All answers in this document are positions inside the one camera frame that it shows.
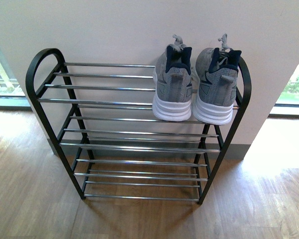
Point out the grey knit sneaker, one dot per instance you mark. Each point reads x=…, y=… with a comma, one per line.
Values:
x=173, y=86
x=216, y=70

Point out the black metal shoe rack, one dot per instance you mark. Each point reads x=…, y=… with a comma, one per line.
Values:
x=99, y=122

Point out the black window frame right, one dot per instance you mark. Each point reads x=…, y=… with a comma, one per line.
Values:
x=285, y=109

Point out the black window frame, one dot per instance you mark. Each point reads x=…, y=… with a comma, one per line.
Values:
x=16, y=103
x=285, y=109

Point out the black window frame left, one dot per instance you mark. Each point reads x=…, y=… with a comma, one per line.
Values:
x=16, y=103

